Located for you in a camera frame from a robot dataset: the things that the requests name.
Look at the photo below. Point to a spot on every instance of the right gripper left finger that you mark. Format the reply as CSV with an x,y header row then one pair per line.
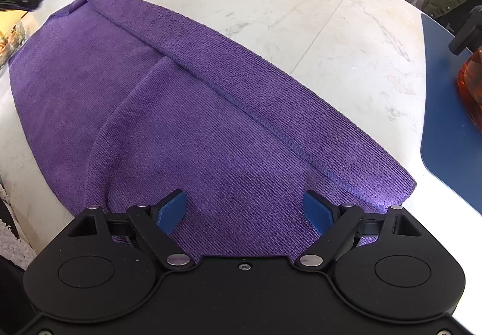
x,y
155,223

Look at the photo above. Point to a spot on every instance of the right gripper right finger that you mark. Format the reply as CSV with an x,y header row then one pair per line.
x,y
336,226

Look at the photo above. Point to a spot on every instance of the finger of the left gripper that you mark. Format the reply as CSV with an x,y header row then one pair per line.
x,y
19,5

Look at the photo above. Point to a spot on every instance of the purple towel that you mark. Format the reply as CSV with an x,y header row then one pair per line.
x,y
123,102

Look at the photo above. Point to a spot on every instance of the yellow box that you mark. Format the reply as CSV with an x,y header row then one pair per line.
x,y
8,19

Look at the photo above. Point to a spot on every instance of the glass ashtray with peels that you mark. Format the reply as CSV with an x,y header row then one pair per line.
x,y
11,41

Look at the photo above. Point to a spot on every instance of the blue table mat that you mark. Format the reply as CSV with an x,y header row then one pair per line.
x,y
450,142

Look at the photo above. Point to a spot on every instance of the glass teapot with tea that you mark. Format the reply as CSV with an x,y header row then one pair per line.
x,y
469,75

